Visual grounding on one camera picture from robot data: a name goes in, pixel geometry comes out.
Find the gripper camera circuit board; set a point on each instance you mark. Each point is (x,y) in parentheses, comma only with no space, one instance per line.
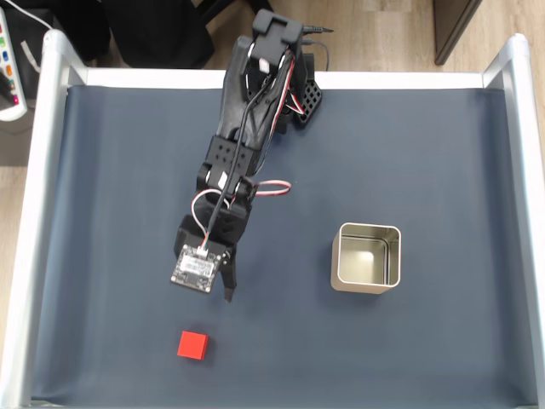
(196,268)

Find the dark blue mat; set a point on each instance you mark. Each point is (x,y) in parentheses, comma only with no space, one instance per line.
(383,170)

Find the red cube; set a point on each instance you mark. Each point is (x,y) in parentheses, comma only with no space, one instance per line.
(191,345)

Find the black chair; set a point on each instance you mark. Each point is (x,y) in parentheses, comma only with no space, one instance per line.
(149,34)

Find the dark cabinet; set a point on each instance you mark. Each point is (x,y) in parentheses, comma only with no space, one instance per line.
(451,25)

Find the beige square metal container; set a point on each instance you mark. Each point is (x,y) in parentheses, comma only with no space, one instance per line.
(366,289)

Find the white device with coloured buttons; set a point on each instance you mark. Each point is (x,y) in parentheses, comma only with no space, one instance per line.
(13,106)

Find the white metal table frame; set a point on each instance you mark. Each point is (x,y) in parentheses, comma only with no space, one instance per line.
(51,85)

